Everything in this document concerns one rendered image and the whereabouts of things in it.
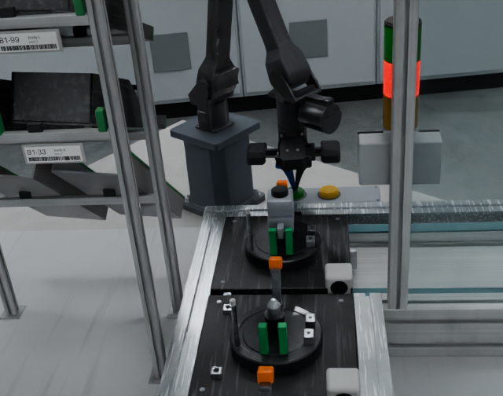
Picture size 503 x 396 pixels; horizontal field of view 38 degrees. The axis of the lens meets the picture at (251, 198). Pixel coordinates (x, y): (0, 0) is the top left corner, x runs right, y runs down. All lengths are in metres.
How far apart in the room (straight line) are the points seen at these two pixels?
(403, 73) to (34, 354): 0.80
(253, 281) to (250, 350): 0.20
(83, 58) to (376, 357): 3.45
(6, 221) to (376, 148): 1.01
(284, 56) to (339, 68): 3.02
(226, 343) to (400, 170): 0.37
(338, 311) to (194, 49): 3.23
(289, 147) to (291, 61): 0.16
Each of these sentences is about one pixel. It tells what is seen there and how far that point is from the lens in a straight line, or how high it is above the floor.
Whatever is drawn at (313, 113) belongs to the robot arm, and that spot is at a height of 1.17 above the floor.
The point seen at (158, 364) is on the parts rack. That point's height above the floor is 0.89.
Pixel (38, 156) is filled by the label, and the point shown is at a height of 1.28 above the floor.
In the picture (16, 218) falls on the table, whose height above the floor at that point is 0.86.
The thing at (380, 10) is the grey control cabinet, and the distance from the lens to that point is 4.33.
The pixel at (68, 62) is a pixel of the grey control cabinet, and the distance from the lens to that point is 4.37.
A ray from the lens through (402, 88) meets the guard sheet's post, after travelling 1.01.
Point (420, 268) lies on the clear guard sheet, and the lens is 1.17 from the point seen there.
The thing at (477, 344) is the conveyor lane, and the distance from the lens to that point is 1.27.
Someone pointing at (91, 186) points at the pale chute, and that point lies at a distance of 1.27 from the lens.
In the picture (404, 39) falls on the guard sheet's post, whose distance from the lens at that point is 1.00.
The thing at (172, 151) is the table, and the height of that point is 0.86.
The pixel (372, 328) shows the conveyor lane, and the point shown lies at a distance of 1.17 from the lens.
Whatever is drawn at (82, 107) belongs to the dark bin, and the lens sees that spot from 1.06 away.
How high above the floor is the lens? 1.70
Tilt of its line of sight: 29 degrees down
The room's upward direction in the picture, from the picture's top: 5 degrees counter-clockwise
